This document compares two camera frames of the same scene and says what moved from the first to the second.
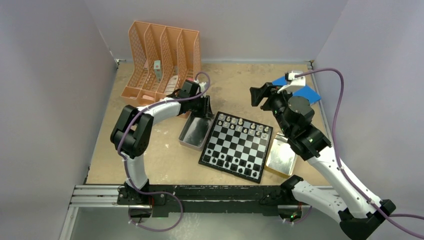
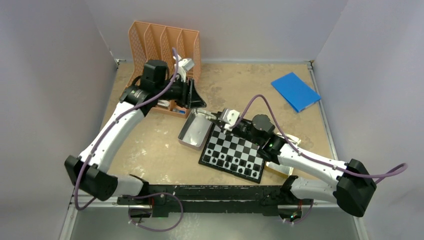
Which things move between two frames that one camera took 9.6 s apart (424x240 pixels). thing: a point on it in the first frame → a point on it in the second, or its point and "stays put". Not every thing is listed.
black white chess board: [238, 146] stays put
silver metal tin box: [195, 131] stays put
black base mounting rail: [207, 201] stays put
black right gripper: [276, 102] → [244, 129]
